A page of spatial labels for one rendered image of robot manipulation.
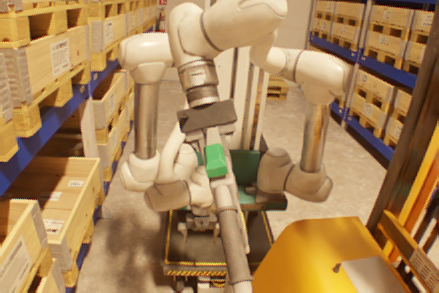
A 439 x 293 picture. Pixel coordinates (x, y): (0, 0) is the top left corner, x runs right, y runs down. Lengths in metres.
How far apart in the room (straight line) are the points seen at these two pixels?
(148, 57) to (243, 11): 0.56
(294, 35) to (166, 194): 5.58
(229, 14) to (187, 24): 0.11
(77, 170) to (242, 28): 1.83
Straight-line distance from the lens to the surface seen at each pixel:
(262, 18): 0.60
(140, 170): 1.36
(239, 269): 0.49
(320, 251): 1.18
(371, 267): 1.20
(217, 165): 0.53
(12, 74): 1.19
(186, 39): 0.67
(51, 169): 2.33
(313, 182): 1.41
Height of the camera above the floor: 1.69
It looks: 24 degrees down
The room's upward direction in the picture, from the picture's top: 5 degrees clockwise
